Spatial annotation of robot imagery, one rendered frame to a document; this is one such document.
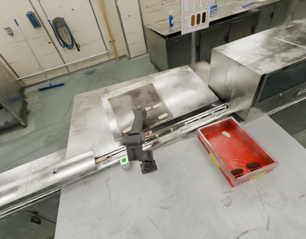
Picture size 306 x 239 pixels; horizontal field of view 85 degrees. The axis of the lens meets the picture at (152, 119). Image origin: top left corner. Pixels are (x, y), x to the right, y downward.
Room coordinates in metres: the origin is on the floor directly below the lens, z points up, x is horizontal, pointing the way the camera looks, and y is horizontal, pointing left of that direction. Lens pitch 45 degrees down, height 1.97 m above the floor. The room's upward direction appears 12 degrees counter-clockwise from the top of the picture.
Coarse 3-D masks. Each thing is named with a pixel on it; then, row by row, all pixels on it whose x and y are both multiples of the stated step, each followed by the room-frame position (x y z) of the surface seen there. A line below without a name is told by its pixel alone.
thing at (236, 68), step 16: (272, 32) 1.44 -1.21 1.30; (288, 32) 1.37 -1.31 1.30; (304, 32) 1.31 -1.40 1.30; (224, 48) 1.32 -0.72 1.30; (240, 48) 1.27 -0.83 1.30; (256, 48) 1.21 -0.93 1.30; (272, 48) 1.16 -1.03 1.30; (288, 48) 1.11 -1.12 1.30; (304, 48) 1.07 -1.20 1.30; (224, 64) 1.20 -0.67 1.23; (240, 64) 1.05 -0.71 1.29; (256, 64) 0.99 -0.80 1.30; (272, 64) 0.95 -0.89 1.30; (288, 64) 0.92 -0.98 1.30; (224, 80) 1.17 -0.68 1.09; (240, 80) 1.01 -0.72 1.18; (256, 80) 0.89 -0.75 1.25; (224, 96) 1.13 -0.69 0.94; (240, 96) 0.98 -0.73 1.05; (256, 96) 0.88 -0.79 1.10; (272, 96) 0.91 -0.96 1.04; (288, 96) 0.97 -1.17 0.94; (304, 96) 1.02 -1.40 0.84; (240, 112) 0.93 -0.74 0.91; (256, 112) 0.89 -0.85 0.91
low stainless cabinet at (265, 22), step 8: (240, 0) 4.56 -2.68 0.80; (248, 0) 4.42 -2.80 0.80; (256, 0) 4.29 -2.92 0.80; (272, 0) 4.05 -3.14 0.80; (280, 0) 3.97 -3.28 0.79; (288, 0) 4.05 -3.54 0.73; (256, 8) 3.82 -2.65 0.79; (264, 8) 3.89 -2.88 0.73; (272, 8) 3.93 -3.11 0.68; (280, 8) 3.99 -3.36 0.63; (264, 16) 3.89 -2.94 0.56; (272, 16) 3.96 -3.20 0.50; (280, 16) 4.01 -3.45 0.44; (264, 24) 3.91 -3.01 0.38; (272, 24) 3.97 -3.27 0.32; (280, 24) 4.04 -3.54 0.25; (256, 32) 3.86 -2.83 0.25
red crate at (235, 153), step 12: (216, 132) 0.84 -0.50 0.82; (228, 132) 0.81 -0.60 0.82; (216, 144) 0.73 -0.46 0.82; (228, 144) 0.70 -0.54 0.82; (240, 144) 0.68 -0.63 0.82; (228, 156) 0.60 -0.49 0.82; (240, 156) 0.58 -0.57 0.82; (252, 156) 0.56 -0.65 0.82; (228, 168) 0.51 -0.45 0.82; (252, 168) 0.48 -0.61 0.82; (228, 180) 0.43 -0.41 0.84
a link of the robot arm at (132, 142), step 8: (128, 136) 0.56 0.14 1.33; (136, 136) 0.54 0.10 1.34; (128, 144) 0.52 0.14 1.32; (136, 144) 0.51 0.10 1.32; (128, 152) 0.49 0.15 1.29; (136, 152) 0.48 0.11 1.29; (144, 152) 0.57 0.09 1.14; (152, 152) 0.69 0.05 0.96; (128, 160) 0.47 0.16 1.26; (136, 160) 0.46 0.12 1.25
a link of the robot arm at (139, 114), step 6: (138, 108) 0.91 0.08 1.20; (144, 108) 0.92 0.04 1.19; (138, 114) 0.80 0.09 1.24; (144, 114) 0.85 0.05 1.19; (138, 120) 0.72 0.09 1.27; (132, 126) 0.66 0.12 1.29; (138, 126) 0.65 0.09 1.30; (132, 132) 0.59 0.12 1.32; (138, 132) 0.58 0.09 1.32; (144, 138) 0.54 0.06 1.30
